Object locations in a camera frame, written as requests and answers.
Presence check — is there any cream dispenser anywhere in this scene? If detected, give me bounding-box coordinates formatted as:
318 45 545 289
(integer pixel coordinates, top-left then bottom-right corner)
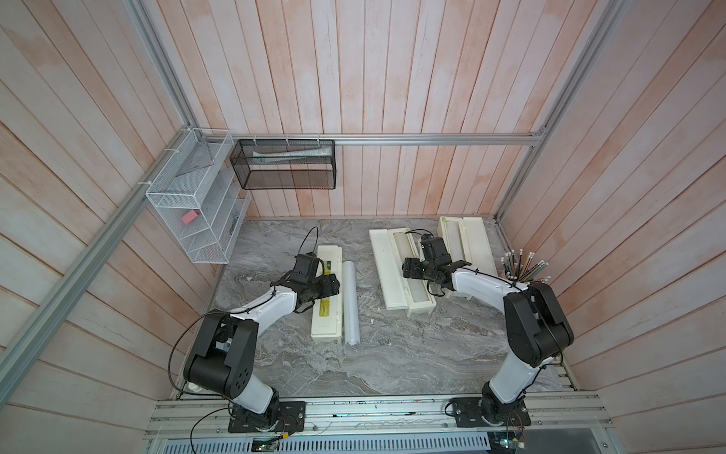
310 245 343 342
369 228 437 317
438 217 497 275

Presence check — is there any plastic wrap roll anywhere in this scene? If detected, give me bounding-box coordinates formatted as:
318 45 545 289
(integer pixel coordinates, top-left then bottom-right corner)
342 261 360 345
445 221 464 262
393 229 432 310

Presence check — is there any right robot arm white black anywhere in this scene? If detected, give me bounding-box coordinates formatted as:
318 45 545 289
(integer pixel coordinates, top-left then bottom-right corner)
400 257 575 426

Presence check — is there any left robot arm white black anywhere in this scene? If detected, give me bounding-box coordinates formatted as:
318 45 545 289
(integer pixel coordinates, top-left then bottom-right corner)
183 253 340 414

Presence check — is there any pencil holder with pencils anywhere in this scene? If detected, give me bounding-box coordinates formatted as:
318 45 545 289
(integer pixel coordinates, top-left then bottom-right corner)
500 249 551 284

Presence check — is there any pink eraser block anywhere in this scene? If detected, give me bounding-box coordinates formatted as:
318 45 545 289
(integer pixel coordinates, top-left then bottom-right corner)
181 209 200 225

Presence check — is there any black wire mesh basket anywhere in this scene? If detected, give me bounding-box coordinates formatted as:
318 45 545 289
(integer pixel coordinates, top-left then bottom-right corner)
230 138 338 190

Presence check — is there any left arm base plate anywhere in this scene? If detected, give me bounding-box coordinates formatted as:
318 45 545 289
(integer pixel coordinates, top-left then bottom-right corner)
228 401 306 434

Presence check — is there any white wire mesh shelf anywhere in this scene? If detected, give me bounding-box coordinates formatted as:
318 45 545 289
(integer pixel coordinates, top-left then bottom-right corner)
147 128 251 265

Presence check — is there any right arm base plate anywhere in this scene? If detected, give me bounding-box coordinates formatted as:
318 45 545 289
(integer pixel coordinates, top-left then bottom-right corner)
446 396 531 429

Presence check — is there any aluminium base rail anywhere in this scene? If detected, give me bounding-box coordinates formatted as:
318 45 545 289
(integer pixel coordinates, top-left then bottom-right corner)
144 392 614 440

